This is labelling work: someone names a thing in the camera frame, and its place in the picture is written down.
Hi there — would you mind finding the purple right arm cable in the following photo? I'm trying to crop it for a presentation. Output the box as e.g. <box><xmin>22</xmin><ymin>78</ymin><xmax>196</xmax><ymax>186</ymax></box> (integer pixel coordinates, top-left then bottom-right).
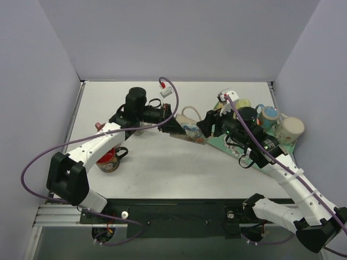
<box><xmin>224</xmin><ymin>93</ymin><xmax>347</xmax><ymax>257</ymax></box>

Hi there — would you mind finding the black mug with red interior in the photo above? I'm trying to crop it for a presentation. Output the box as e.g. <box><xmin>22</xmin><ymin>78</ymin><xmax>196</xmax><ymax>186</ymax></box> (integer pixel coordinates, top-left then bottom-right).
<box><xmin>96</xmin><ymin>146</ymin><xmax>128</xmax><ymax>173</ymax></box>

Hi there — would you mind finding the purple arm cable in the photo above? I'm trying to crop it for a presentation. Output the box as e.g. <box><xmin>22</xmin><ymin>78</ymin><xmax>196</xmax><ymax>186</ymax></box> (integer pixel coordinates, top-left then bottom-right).
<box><xmin>21</xmin><ymin>77</ymin><xmax>180</xmax><ymax>246</ymax></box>
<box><xmin>224</xmin><ymin>93</ymin><xmax>347</xmax><ymax>257</ymax></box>

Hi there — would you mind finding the cream cat cartoon mug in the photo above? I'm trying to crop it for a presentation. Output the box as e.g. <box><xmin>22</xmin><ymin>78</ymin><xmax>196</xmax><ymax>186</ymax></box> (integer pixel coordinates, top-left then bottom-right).
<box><xmin>274</xmin><ymin>113</ymin><xmax>305</xmax><ymax>145</ymax></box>

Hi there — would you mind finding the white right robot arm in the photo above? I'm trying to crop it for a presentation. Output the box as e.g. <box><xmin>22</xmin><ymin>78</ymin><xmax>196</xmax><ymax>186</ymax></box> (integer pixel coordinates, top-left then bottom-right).
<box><xmin>197</xmin><ymin>107</ymin><xmax>346</xmax><ymax>253</ymax></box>

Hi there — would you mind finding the blue butterfly mug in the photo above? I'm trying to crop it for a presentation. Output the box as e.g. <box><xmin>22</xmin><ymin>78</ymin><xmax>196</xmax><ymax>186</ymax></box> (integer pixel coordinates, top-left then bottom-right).
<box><xmin>255</xmin><ymin>104</ymin><xmax>279</xmax><ymax>131</ymax></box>

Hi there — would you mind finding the green floral tray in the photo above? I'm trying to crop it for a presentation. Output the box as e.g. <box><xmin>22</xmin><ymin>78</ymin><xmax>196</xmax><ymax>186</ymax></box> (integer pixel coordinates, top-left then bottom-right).
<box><xmin>207</xmin><ymin>100</ymin><xmax>296</xmax><ymax>174</ymax></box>

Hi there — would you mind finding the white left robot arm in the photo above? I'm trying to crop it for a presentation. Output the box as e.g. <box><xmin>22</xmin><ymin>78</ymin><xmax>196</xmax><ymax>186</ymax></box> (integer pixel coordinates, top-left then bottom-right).
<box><xmin>47</xmin><ymin>87</ymin><xmax>185</xmax><ymax>223</ymax></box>

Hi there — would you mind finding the beige mug with red print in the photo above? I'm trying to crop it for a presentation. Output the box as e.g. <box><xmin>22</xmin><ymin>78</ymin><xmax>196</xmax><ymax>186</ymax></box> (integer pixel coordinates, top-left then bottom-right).
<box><xmin>133</xmin><ymin>122</ymin><xmax>152</xmax><ymax>136</ymax></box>

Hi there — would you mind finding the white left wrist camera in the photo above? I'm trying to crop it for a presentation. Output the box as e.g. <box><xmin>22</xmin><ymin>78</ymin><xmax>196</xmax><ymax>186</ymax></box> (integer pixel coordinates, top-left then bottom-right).
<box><xmin>160</xmin><ymin>87</ymin><xmax>174</xmax><ymax>98</ymax></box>

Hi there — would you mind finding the pink patterned mug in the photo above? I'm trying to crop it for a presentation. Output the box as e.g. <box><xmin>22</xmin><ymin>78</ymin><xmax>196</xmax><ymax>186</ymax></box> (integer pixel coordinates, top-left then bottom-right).
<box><xmin>94</xmin><ymin>122</ymin><xmax>105</xmax><ymax>131</ymax></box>

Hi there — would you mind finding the cream mug with sea print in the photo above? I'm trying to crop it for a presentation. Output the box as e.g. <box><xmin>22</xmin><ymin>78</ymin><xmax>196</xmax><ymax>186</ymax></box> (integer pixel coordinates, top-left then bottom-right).
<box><xmin>170</xmin><ymin>106</ymin><xmax>208</xmax><ymax>145</ymax></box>

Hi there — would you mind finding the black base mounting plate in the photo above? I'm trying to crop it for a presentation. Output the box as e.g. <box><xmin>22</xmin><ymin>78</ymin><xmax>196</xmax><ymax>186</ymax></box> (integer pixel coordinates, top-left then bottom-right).
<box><xmin>78</xmin><ymin>198</ymin><xmax>299</xmax><ymax>241</ymax></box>

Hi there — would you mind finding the lime green faceted mug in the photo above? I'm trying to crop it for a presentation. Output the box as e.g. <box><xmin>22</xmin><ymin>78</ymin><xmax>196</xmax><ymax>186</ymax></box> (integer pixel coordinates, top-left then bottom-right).
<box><xmin>235</xmin><ymin>99</ymin><xmax>252</xmax><ymax>110</ymax></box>

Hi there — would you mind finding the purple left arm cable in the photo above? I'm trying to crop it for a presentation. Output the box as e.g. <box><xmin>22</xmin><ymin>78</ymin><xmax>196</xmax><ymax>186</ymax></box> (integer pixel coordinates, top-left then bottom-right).
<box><xmin>21</xmin><ymin>77</ymin><xmax>180</xmax><ymax>246</ymax></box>

